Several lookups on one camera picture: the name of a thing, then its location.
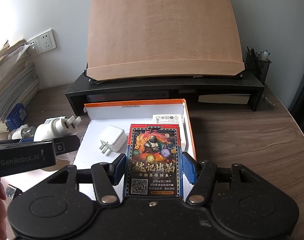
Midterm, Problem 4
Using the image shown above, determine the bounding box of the white cube USB charger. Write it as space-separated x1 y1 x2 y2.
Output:
99 125 127 154

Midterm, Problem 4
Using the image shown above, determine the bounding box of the blue small box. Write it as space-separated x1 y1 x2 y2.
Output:
6 103 27 131

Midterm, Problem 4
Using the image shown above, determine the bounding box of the playing card box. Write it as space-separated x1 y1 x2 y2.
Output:
123 124 183 198

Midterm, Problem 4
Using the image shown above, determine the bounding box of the black USB charger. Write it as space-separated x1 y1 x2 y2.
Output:
5 184 23 200

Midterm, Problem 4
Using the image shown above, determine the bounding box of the orange white shoebox lid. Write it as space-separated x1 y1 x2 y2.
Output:
74 99 195 203

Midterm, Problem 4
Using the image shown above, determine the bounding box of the stack of books and papers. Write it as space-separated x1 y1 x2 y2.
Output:
0 40 39 133

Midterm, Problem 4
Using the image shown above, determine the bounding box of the black monitor riser shelf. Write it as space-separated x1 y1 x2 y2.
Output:
65 70 264 115

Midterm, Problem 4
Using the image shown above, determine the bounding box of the black mesh pen holder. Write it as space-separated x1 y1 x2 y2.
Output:
245 47 272 84

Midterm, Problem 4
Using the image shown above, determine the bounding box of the wooden book stand board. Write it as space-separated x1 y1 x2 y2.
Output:
86 0 245 81

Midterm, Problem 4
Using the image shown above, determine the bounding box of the white wall socket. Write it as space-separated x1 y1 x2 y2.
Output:
26 37 42 56
38 29 57 53

